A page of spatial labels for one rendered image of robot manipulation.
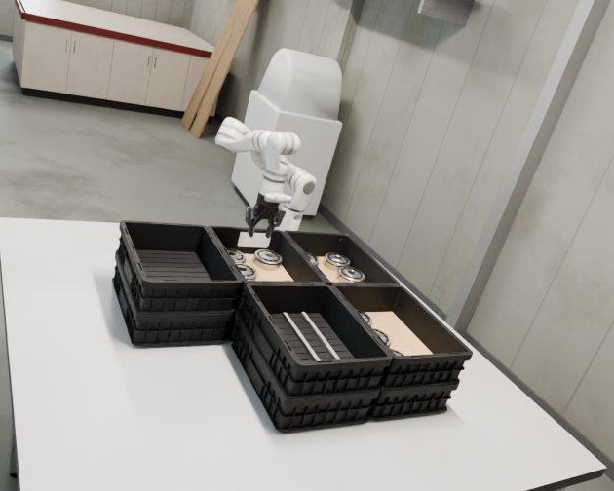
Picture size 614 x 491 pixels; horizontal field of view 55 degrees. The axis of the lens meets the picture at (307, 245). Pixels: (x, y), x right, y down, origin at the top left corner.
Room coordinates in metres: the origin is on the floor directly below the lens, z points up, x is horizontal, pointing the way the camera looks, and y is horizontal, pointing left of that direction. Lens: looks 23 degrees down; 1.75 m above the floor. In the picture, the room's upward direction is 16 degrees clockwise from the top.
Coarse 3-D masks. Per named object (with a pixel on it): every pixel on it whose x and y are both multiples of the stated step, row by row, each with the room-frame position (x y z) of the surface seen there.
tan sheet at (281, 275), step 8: (248, 256) 1.95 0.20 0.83; (248, 264) 1.89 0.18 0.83; (256, 272) 1.85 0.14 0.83; (264, 272) 1.87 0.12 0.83; (272, 272) 1.88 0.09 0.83; (280, 272) 1.90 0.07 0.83; (256, 280) 1.79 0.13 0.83; (264, 280) 1.81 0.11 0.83; (272, 280) 1.83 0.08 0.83; (280, 280) 1.84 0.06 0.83; (288, 280) 1.86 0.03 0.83
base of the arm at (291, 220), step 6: (288, 210) 2.23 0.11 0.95; (288, 216) 2.23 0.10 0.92; (294, 216) 2.23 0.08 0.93; (300, 216) 2.25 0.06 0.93; (282, 222) 2.24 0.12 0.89; (288, 222) 2.23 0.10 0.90; (294, 222) 2.24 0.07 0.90; (276, 228) 2.25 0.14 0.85; (282, 228) 2.23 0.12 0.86; (288, 228) 2.23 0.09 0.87; (294, 228) 2.24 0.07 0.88
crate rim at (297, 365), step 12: (252, 300) 1.49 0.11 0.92; (264, 312) 1.42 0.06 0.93; (348, 312) 1.57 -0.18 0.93; (276, 324) 1.37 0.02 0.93; (360, 324) 1.51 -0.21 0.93; (276, 336) 1.33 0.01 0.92; (372, 336) 1.46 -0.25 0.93; (288, 348) 1.28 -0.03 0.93; (384, 348) 1.42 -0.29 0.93; (288, 360) 1.26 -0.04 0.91; (324, 360) 1.27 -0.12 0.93; (336, 360) 1.29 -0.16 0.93; (348, 360) 1.30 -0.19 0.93; (360, 360) 1.32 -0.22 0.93; (372, 360) 1.34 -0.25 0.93; (384, 360) 1.36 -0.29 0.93; (300, 372) 1.23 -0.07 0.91
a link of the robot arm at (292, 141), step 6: (264, 132) 1.83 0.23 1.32; (270, 132) 1.83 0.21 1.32; (288, 132) 1.79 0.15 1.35; (258, 138) 1.83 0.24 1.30; (264, 138) 1.81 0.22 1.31; (288, 138) 1.77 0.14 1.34; (294, 138) 1.78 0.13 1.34; (258, 144) 1.82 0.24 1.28; (264, 144) 1.81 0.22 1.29; (288, 144) 1.76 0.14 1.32; (294, 144) 1.77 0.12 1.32; (264, 150) 1.82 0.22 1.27; (288, 150) 1.76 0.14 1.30; (294, 150) 1.78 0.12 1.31
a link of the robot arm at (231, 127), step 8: (224, 120) 2.01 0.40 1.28; (232, 120) 1.99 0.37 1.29; (224, 128) 1.98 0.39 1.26; (232, 128) 1.98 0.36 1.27; (240, 128) 1.99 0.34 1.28; (248, 128) 2.03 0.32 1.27; (232, 136) 1.97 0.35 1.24; (240, 136) 1.99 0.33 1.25; (256, 152) 2.08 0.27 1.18; (264, 152) 2.08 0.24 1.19; (256, 160) 2.09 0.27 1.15; (264, 160) 2.09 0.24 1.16; (264, 168) 2.11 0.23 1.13
